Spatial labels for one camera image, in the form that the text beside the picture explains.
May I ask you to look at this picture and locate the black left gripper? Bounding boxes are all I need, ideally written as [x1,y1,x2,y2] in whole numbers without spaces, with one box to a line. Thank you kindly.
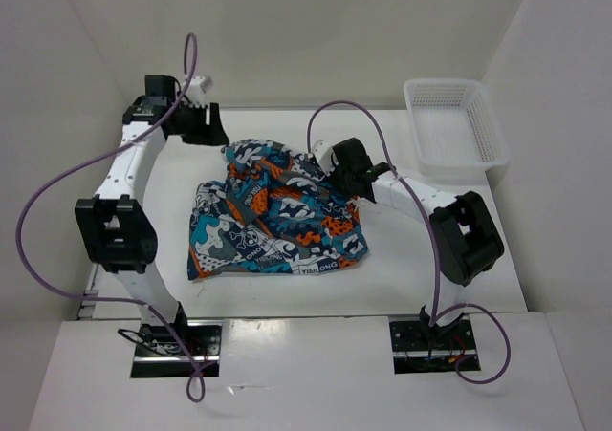
[172,102,232,148]

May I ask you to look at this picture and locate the colourful patterned shorts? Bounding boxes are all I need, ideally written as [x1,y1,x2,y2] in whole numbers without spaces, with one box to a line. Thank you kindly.
[186,139,369,281]

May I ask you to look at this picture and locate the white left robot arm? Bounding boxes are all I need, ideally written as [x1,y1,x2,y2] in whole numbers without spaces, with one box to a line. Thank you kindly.
[75,75,229,355]

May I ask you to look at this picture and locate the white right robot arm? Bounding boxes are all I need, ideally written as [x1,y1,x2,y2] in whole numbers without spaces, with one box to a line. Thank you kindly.
[312,138,505,348]

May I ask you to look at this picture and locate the white plastic basket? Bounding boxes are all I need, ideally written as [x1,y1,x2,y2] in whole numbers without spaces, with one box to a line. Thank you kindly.
[404,78,510,178]

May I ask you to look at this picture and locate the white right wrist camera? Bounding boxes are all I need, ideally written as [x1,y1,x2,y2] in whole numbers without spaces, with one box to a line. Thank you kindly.
[310,140,335,175]

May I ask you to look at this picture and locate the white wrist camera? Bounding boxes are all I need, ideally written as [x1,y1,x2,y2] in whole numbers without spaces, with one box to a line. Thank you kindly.
[183,75,213,108]
[310,140,335,175]

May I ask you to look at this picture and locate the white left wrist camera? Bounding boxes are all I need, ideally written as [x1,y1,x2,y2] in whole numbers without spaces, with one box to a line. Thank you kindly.
[183,75,213,108]

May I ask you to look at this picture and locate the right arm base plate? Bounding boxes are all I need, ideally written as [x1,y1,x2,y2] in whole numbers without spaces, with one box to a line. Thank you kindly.
[388,315,481,375]

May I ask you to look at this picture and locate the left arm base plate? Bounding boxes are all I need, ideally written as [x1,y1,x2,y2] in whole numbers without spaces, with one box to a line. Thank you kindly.
[118,320,223,378]

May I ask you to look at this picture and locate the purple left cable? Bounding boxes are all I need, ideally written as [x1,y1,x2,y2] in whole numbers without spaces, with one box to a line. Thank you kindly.
[16,32,221,402]

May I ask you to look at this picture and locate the purple cable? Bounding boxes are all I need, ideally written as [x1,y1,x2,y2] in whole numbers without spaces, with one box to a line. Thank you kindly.
[306,99,513,384]
[16,32,221,402]

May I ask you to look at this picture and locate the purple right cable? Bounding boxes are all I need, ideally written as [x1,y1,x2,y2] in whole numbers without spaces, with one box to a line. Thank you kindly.
[306,99,513,384]

